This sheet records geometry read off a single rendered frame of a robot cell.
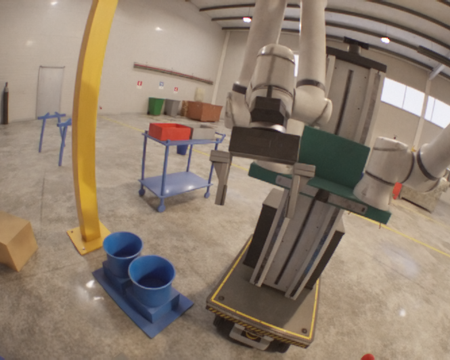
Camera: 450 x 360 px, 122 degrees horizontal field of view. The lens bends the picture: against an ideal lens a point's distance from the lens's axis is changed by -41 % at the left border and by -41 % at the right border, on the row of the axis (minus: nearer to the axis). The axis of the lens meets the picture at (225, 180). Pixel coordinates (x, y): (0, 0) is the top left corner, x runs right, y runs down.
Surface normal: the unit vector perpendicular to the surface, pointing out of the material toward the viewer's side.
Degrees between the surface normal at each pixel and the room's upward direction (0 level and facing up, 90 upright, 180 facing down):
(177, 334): 0
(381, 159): 90
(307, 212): 90
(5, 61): 90
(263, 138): 67
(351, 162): 90
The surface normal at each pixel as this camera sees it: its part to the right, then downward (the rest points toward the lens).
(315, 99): 0.06, 0.00
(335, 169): -0.41, 0.26
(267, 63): -0.51, -0.15
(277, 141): -0.20, -0.10
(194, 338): 0.20, -0.91
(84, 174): 0.82, 0.36
